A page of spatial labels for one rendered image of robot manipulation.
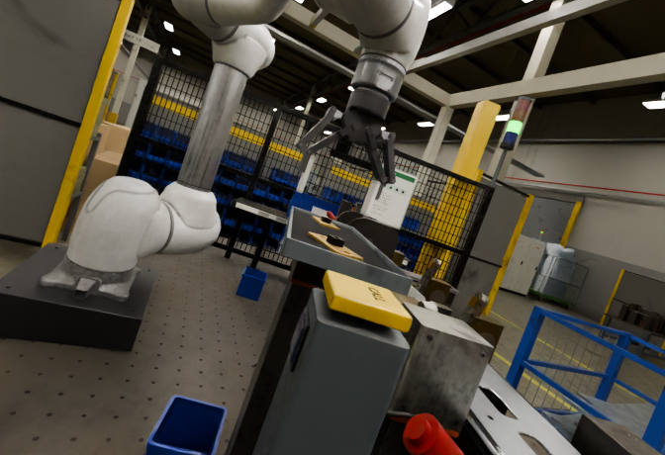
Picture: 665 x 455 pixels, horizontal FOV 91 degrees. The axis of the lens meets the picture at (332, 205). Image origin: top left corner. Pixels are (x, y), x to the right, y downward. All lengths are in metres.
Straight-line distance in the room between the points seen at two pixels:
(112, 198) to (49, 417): 0.44
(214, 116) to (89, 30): 2.02
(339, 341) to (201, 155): 0.87
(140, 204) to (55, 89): 2.12
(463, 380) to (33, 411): 0.70
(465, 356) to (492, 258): 4.00
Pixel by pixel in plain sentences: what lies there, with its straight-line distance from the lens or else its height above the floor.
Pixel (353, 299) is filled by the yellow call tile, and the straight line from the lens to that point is 0.23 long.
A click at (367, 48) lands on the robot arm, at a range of 0.65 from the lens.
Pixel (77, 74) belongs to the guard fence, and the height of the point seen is 1.37.
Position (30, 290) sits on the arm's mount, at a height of 0.80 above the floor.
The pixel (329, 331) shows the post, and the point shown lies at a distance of 0.23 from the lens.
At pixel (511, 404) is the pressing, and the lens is 0.68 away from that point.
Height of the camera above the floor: 1.22
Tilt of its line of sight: 3 degrees down
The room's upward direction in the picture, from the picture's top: 20 degrees clockwise
